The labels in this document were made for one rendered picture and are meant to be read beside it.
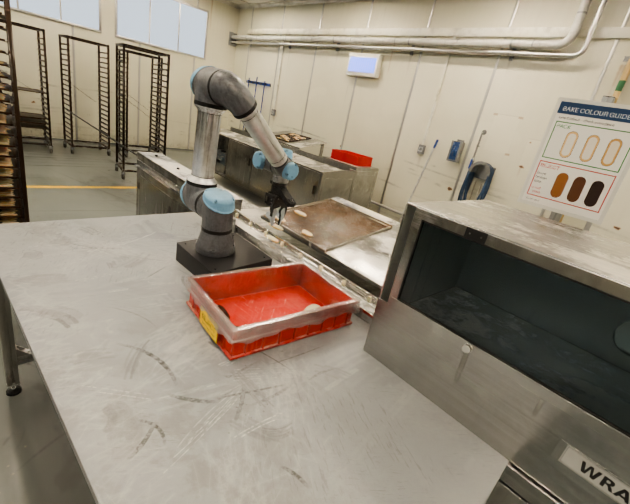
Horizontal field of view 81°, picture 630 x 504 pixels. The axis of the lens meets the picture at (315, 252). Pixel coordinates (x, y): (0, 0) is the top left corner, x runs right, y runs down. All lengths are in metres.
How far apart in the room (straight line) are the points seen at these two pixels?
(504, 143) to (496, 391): 4.32
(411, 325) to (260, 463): 0.52
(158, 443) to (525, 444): 0.79
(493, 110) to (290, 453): 4.81
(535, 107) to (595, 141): 3.22
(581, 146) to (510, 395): 1.19
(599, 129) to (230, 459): 1.73
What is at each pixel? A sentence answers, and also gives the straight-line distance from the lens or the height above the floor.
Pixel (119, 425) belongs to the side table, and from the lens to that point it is 0.91.
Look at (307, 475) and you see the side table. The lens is 0.84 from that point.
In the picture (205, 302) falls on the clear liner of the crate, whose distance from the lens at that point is 1.10.
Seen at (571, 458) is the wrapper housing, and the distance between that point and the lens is 1.02.
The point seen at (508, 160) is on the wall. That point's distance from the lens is 5.09.
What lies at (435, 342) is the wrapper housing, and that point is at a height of 0.98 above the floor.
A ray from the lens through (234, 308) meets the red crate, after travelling 1.26.
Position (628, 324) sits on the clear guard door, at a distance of 0.89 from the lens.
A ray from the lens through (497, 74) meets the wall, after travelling 5.33.
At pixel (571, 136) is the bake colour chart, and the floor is 1.58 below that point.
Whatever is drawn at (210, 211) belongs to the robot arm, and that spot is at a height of 1.07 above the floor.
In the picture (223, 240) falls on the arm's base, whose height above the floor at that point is 0.96.
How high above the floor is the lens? 1.48
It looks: 21 degrees down
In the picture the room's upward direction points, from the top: 12 degrees clockwise
